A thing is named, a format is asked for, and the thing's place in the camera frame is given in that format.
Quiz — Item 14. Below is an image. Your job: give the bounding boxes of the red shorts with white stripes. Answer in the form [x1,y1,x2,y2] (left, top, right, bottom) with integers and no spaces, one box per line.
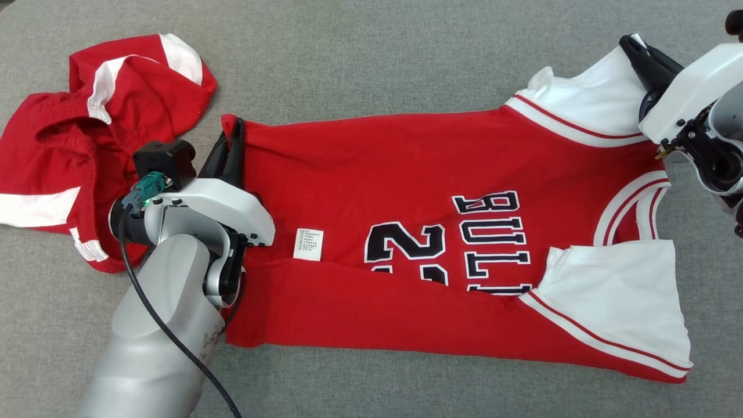
[0,34,218,275]

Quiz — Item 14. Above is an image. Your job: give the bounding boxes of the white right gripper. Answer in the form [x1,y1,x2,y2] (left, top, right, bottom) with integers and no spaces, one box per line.
[619,35,743,146]

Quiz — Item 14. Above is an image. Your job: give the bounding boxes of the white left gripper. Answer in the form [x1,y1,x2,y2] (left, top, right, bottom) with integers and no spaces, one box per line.
[145,118,277,248]

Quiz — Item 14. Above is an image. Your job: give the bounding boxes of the red white basketball jersey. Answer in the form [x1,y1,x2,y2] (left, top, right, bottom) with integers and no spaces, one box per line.
[221,44,694,385]

